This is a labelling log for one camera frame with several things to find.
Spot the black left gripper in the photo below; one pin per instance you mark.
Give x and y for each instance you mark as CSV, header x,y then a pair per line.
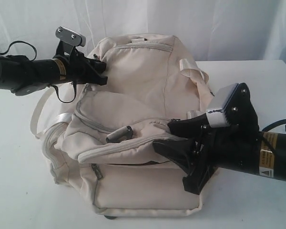
x,y
73,66

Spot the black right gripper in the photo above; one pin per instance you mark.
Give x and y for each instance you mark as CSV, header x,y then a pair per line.
x,y
230,147

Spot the cream duffel bag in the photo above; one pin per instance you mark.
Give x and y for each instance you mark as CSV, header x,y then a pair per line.
x,y
98,141

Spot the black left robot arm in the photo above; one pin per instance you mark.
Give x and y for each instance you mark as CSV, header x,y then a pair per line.
x,y
22,76

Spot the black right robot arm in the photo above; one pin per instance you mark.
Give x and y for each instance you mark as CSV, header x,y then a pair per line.
x,y
270,151

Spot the white backdrop curtain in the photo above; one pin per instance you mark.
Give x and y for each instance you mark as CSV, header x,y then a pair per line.
x,y
211,29

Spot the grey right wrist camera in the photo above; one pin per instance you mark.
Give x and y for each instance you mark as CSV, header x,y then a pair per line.
x,y
216,112

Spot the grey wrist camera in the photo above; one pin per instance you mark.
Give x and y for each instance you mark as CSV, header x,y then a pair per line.
x,y
70,37
216,112

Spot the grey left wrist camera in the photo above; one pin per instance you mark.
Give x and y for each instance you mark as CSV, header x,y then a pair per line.
x,y
70,37

